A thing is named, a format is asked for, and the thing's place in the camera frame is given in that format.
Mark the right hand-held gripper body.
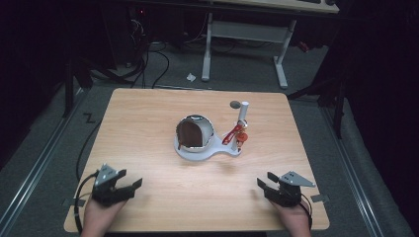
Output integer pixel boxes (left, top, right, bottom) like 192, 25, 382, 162
262, 170, 317, 208

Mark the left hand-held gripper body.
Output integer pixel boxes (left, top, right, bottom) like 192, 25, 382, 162
90, 163, 136, 208

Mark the white peg stand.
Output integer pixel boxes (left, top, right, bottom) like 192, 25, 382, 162
173, 101, 250, 162

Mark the red keychain with figure charm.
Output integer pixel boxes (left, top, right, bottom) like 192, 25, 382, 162
221, 119, 249, 148

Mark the brown pouch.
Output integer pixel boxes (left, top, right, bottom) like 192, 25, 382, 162
177, 118, 205, 150

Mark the white bowl with silver rim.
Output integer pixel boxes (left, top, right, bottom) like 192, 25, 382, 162
175, 114, 215, 154

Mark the person's left hand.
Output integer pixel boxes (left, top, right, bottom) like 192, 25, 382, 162
81, 197, 128, 233

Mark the person's right hand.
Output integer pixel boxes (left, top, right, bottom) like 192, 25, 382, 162
269, 197, 312, 234

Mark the black metal stand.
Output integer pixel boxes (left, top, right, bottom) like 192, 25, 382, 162
61, 53, 95, 119
286, 77, 348, 140

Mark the desk with white legs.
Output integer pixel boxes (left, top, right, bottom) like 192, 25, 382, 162
200, 0, 340, 90

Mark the right hand-held gripper cable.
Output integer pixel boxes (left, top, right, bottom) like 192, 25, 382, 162
298, 193, 314, 231

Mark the hand-held gripper cable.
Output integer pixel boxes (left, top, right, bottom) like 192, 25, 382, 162
73, 170, 100, 235
298, 193, 314, 231

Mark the left hand-held gripper cable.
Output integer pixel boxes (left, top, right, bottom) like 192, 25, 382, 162
73, 170, 100, 235

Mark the thin black floor cable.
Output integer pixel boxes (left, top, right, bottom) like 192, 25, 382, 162
75, 118, 104, 182

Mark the metal floor rail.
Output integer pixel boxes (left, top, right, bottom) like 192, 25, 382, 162
319, 108, 385, 237
0, 88, 87, 229

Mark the bundle of black floor cables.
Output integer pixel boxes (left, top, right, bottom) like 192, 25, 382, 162
123, 18, 171, 90

